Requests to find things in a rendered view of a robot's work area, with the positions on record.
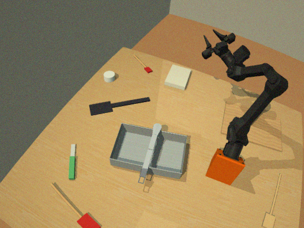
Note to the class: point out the white short cylinder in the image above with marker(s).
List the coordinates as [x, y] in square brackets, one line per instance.
[109, 76]

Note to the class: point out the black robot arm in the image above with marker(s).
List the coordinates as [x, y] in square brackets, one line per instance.
[274, 87]

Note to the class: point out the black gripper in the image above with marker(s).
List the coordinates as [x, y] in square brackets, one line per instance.
[209, 50]

